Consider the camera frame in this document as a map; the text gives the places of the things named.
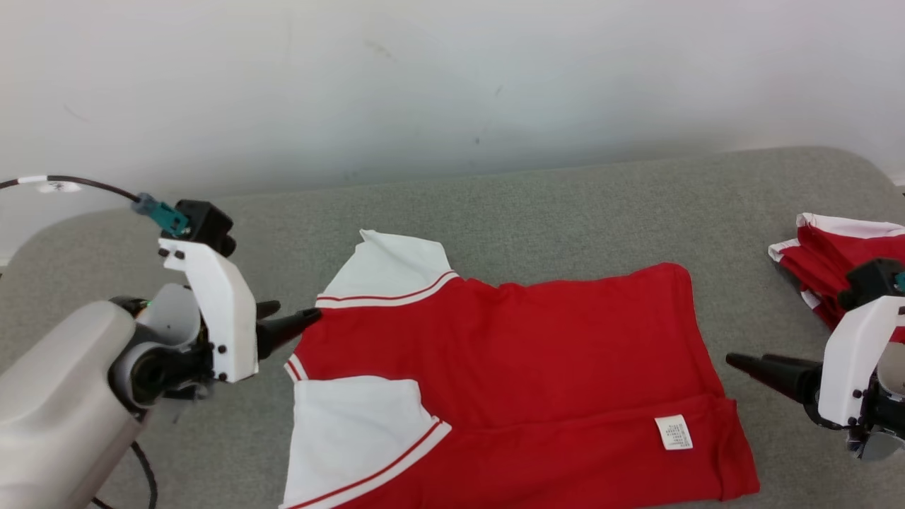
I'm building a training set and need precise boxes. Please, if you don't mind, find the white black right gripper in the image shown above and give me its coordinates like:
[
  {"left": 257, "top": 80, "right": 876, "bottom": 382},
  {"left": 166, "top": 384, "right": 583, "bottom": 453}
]
[{"left": 726, "top": 296, "right": 905, "bottom": 453}]

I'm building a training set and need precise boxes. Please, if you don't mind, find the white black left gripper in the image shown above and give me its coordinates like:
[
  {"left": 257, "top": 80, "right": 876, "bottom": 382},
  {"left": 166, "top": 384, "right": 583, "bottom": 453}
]
[{"left": 110, "top": 237, "right": 324, "bottom": 409}]

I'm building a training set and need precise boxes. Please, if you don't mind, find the red and white jersey shirt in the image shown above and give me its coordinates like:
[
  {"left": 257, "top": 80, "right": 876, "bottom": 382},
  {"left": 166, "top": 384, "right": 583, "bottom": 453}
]
[
  {"left": 768, "top": 212, "right": 905, "bottom": 344},
  {"left": 279, "top": 229, "right": 761, "bottom": 509}
]

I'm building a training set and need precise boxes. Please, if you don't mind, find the thin black cable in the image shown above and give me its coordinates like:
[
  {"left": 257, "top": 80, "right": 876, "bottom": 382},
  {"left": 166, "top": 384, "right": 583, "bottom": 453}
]
[{"left": 90, "top": 440, "right": 158, "bottom": 509}]

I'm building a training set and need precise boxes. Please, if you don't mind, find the black cable with teal plug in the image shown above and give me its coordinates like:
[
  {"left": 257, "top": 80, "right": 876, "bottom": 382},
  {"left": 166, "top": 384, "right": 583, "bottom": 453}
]
[{"left": 0, "top": 175, "right": 191, "bottom": 238}]

